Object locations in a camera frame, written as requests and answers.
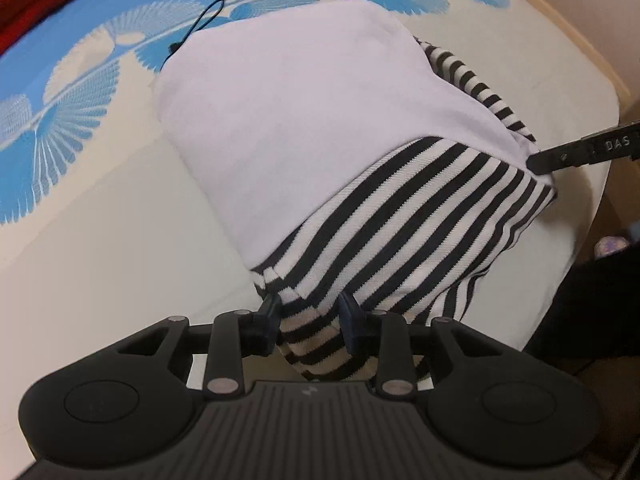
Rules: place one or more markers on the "blue white printed bed sheet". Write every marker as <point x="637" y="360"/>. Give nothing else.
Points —
<point x="90" y="220"/>

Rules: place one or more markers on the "dark cloth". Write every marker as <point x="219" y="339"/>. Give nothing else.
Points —
<point x="595" y="310"/>

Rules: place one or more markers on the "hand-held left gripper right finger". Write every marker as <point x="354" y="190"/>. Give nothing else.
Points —
<point x="350" y="322"/>

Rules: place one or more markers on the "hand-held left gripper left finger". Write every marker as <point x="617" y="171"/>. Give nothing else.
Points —
<point x="270" y="321"/>

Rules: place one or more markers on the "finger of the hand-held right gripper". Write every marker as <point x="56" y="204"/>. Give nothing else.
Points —
<point x="575" y="152"/>

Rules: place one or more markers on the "black white striped garment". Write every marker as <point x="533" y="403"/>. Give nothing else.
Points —
<point x="310" y="125"/>

